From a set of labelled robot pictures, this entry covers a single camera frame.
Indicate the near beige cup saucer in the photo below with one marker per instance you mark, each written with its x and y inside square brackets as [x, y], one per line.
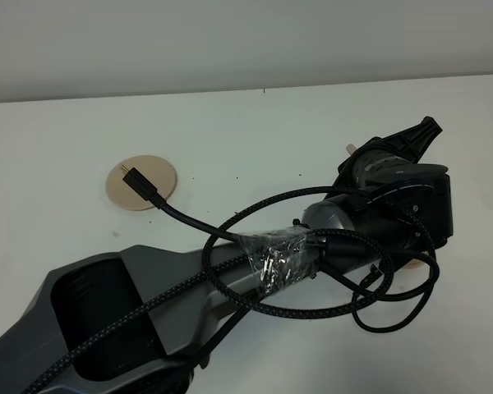
[413, 264]

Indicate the beige teapot saucer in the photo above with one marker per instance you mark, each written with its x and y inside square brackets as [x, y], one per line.
[134, 182]

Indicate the beige teapot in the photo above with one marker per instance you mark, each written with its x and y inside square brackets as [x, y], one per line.
[351, 149]

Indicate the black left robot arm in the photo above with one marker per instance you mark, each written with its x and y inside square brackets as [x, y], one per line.
[142, 319]

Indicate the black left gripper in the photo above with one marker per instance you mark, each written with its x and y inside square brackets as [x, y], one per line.
[395, 198]

